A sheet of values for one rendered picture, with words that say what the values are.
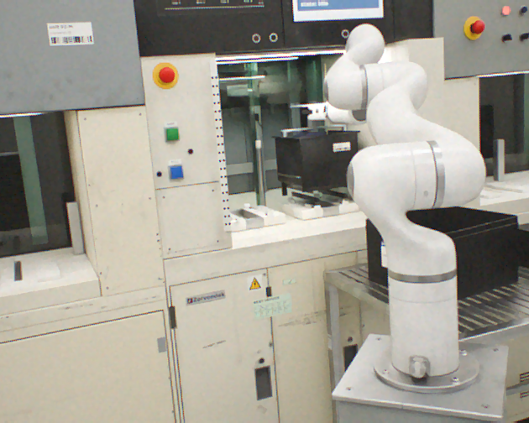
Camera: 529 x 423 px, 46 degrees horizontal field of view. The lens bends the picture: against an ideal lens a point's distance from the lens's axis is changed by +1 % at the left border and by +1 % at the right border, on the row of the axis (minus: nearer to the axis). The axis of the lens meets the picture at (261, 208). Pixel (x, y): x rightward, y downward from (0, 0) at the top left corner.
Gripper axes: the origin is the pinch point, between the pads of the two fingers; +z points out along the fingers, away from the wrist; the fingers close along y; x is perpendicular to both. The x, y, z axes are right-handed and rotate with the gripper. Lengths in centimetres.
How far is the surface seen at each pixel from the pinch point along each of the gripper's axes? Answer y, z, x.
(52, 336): -92, -31, -50
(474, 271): 5, -73, -39
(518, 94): 101, 15, -2
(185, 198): -54, -30, -19
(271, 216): -22.0, -10.6, -31.7
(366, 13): 3.6, -30.5, 27.0
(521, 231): 32, -59, -36
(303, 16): -16.2, -30.5, 26.7
